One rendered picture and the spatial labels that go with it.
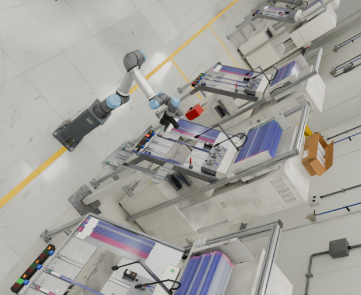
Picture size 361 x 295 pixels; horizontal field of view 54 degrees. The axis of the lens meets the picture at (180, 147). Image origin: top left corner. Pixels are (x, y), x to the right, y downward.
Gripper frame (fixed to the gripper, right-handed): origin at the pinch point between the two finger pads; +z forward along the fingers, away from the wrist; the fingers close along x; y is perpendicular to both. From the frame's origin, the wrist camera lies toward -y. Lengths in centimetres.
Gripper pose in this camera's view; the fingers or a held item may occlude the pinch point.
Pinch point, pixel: (165, 131)
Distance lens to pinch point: 309.1
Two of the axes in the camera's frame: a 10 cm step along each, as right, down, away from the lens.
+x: -3.8, 5.3, -7.6
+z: -3.4, 6.8, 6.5
